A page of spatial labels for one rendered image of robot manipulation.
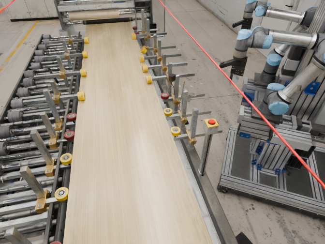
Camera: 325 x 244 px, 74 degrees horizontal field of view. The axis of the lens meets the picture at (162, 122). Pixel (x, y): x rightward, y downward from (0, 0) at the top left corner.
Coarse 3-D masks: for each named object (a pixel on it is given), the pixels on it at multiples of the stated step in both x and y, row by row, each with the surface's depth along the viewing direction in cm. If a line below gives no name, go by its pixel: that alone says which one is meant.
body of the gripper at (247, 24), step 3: (243, 18) 193; (246, 18) 191; (249, 18) 191; (252, 18) 191; (246, 21) 195; (249, 21) 194; (243, 24) 197; (246, 24) 196; (249, 24) 195; (243, 27) 197; (246, 27) 196; (249, 27) 195
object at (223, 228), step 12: (156, 72) 284; (180, 132) 200; (192, 156) 179; (192, 168) 175; (204, 180) 162; (204, 192) 155; (216, 204) 148; (216, 216) 142; (216, 228) 140; (228, 228) 136; (228, 240) 131
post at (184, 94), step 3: (183, 90) 177; (186, 90) 176; (183, 93) 177; (186, 93) 176; (183, 96) 178; (186, 96) 178; (183, 99) 180; (186, 99) 180; (183, 102) 182; (186, 102) 182; (183, 105) 184; (186, 105) 184; (183, 108) 186; (186, 108) 187; (183, 111) 188; (183, 114) 191; (180, 123) 200; (183, 123) 198; (180, 126) 202; (183, 126) 200
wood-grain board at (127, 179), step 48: (96, 48) 292; (96, 96) 208; (144, 96) 208; (96, 144) 162; (144, 144) 162; (96, 192) 132; (144, 192) 132; (192, 192) 132; (96, 240) 112; (144, 240) 112; (192, 240) 112
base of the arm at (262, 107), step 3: (261, 102) 168; (264, 102) 163; (258, 105) 171; (261, 105) 166; (264, 105) 164; (267, 105) 162; (258, 108) 169; (261, 108) 167; (264, 108) 164; (267, 108) 163; (261, 111) 166; (264, 111) 165; (267, 111) 163; (264, 114) 166; (267, 114) 164; (270, 114) 164; (273, 114) 164
